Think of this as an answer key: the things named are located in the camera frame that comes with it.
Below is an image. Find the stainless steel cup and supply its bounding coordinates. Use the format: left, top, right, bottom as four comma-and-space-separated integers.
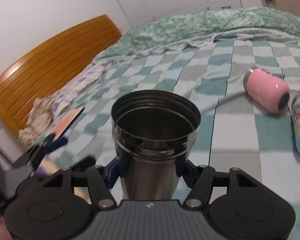
111, 90, 201, 200

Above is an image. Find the pink cup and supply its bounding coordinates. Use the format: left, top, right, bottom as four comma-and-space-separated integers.
243, 67, 290, 114

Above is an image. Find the pink book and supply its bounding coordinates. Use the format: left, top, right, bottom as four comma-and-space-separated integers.
50, 107, 84, 141

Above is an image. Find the purple floral pillow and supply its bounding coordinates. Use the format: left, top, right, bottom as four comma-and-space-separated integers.
18, 63, 104, 148

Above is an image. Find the checkered bed sheet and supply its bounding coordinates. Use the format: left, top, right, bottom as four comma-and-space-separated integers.
47, 36, 300, 239

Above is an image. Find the wooden headboard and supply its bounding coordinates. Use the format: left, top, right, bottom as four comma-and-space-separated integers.
0, 15, 121, 137

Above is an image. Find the green floral quilt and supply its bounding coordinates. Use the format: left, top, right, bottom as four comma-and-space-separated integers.
95, 7, 300, 60

